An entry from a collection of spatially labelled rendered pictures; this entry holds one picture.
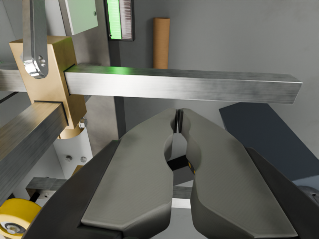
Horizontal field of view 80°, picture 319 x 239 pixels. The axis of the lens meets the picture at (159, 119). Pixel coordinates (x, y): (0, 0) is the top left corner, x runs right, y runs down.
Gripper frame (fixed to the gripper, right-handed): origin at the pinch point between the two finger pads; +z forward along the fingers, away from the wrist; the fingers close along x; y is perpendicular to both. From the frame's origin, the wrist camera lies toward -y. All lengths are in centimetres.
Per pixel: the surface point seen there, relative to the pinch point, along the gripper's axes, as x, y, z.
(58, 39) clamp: -14.0, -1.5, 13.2
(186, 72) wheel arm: 1.6, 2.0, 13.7
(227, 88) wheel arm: 6.6, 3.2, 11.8
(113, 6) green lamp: -10.6, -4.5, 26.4
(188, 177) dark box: 18, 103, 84
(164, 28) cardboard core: -3, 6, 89
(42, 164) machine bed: -36, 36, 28
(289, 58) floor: 63, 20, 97
